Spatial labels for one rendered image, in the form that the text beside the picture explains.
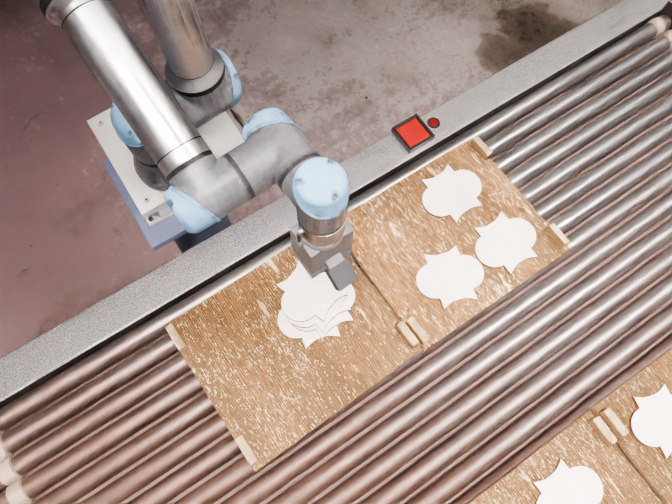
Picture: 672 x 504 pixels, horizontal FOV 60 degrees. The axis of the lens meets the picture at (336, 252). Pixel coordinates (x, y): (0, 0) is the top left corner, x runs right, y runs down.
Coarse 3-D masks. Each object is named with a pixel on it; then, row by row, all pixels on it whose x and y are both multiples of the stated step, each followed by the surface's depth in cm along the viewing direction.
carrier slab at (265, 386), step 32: (288, 256) 127; (224, 288) 124; (256, 288) 124; (192, 320) 122; (224, 320) 122; (256, 320) 122; (384, 320) 123; (192, 352) 119; (224, 352) 119; (256, 352) 119; (288, 352) 120; (320, 352) 120; (352, 352) 120; (384, 352) 120; (416, 352) 120; (224, 384) 117; (256, 384) 117; (288, 384) 117; (320, 384) 117; (352, 384) 118; (224, 416) 115; (256, 416) 115; (288, 416) 115; (320, 416) 115; (256, 448) 113
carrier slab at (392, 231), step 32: (448, 160) 137; (480, 160) 137; (384, 192) 134; (416, 192) 134; (480, 192) 134; (512, 192) 134; (352, 224) 130; (384, 224) 131; (416, 224) 131; (448, 224) 131; (480, 224) 131; (544, 224) 131; (384, 256) 128; (416, 256) 128; (544, 256) 129; (384, 288) 125; (416, 288) 125; (480, 288) 126; (512, 288) 126; (416, 320) 123; (448, 320) 123
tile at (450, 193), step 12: (432, 180) 134; (444, 180) 134; (456, 180) 134; (468, 180) 134; (432, 192) 133; (444, 192) 133; (456, 192) 133; (468, 192) 133; (432, 204) 132; (444, 204) 132; (456, 204) 132; (468, 204) 132; (480, 204) 132; (444, 216) 131; (456, 216) 131
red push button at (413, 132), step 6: (414, 120) 142; (402, 126) 141; (408, 126) 141; (414, 126) 141; (420, 126) 141; (402, 132) 140; (408, 132) 140; (414, 132) 140; (420, 132) 140; (426, 132) 140; (408, 138) 140; (414, 138) 140; (420, 138) 140; (408, 144) 139; (414, 144) 139
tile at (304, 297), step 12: (300, 264) 123; (300, 276) 122; (324, 276) 122; (288, 288) 121; (300, 288) 121; (312, 288) 121; (324, 288) 121; (288, 300) 120; (300, 300) 120; (312, 300) 120; (324, 300) 120; (336, 300) 121; (288, 312) 119; (300, 312) 119; (312, 312) 119; (324, 312) 119
